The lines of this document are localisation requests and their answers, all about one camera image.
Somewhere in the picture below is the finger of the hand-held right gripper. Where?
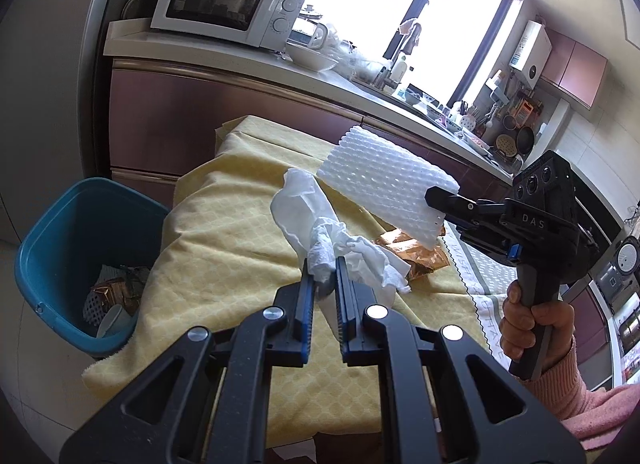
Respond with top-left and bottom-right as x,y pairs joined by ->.
455,221 -> 506,246
425,186 -> 506,225

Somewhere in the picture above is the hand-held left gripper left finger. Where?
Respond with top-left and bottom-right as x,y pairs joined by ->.
59,259 -> 316,464

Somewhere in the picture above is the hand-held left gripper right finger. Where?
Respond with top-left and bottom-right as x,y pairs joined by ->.
335,256 -> 586,464

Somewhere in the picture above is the gold snack wrapper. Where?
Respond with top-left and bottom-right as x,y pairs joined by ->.
372,229 -> 451,280

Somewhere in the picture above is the white foam fruit net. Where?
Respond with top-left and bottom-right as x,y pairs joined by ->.
316,125 -> 461,251

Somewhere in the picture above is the white tissue paper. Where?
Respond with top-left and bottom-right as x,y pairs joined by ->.
270,168 -> 412,295

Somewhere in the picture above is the blue plastic bin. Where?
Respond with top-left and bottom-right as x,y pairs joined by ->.
14,177 -> 171,357

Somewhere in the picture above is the person's right hand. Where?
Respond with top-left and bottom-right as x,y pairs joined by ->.
500,281 -> 577,371

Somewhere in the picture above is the pale patterned cloth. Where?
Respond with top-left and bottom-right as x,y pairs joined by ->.
440,221 -> 516,360

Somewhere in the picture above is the black frying pan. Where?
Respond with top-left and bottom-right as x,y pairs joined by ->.
515,126 -> 536,155

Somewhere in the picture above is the yellow tablecloth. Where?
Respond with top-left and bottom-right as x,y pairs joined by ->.
82,115 -> 501,447

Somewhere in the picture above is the metal kitchen faucet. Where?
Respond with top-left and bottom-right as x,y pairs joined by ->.
384,20 -> 423,91

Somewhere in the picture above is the white water heater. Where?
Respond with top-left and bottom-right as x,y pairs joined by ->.
509,20 -> 553,87

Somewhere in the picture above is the white paper cup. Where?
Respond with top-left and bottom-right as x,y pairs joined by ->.
96,305 -> 136,340

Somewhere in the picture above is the crumpled gold wrapper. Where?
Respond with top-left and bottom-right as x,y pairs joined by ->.
90,280 -> 135,314

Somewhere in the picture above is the kitchen window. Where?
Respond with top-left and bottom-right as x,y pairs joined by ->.
300,0 -> 526,110

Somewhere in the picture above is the wide white bowl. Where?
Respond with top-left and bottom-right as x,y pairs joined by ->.
286,41 -> 340,72

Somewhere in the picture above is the white mesh net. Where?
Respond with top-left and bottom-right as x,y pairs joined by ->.
82,264 -> 122,327

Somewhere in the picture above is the brown kitchen base cabinet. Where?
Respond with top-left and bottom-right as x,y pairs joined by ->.
107,56 -> 513,205

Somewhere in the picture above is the grey refrigerator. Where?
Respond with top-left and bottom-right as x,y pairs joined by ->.
0,0 -> 136,250

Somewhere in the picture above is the pink wall cabinet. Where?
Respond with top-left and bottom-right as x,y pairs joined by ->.
537,26 -> 608,110

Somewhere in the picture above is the glass kettle with white handle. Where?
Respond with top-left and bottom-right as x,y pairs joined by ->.
295,19 -> 329,50

